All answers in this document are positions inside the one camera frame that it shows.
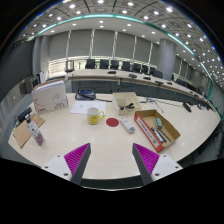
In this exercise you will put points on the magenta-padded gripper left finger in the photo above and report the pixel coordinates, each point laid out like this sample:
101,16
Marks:
78,158

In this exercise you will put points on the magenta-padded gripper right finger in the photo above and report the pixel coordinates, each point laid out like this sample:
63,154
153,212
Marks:
146,158

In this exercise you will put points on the clear bottle with printed label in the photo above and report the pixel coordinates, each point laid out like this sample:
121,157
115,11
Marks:
36,133

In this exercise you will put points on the dark pen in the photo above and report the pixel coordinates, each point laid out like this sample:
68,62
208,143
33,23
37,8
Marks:
157,134
165,135

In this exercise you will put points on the red-sided open cardboard box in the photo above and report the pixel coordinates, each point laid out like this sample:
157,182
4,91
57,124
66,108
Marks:
143,125

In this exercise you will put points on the grey-green eraser block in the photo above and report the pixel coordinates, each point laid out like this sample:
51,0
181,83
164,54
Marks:
158,123

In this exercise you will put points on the white remote control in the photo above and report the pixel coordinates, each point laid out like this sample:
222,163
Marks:
127,125

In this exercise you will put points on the white and yellow mug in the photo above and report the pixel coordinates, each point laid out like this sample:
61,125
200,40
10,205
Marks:
94,116

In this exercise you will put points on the flat round red coaster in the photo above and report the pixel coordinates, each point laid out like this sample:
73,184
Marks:
112,122

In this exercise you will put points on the white printed paper sheet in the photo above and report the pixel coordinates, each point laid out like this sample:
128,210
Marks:
81,106

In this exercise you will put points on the black marker pen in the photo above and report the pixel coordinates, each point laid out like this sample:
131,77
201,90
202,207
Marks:
127,106

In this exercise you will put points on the flat brown cardboard sheet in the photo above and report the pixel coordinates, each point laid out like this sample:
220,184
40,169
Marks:
23,133

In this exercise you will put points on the white open organizer box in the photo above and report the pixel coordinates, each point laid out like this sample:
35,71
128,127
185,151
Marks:
126,98

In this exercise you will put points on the black desk phone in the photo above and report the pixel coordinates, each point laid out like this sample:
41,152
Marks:
85,95

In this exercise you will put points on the black desk microphone base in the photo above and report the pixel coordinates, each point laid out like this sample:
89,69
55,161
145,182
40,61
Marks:
187,107

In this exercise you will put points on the white cardboard carton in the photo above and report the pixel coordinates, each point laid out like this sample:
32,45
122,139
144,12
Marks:
50,96

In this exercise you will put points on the black power strip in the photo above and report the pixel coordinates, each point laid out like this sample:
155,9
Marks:
24,115

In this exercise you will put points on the grey box monitor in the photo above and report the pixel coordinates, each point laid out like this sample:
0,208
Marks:
30,85

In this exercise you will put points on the row of black office chairs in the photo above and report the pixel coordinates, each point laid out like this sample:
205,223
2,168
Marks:
115,64

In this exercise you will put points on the group of round ceiling lights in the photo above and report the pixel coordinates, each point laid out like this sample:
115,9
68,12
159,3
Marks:
100,22

